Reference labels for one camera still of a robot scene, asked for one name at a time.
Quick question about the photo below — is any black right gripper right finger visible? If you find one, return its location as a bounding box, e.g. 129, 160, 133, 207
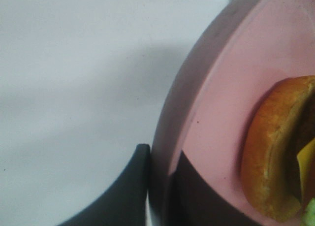
169, 153, 279, 226

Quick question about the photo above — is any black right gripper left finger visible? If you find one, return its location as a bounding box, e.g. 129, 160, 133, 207
61, 144, 151, 226

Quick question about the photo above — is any burger with lettuce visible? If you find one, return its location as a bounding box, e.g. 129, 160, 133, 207
241, 76, 315, 223

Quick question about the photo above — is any pink plate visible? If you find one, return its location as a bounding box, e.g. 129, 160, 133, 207
149, 0, 315, 226

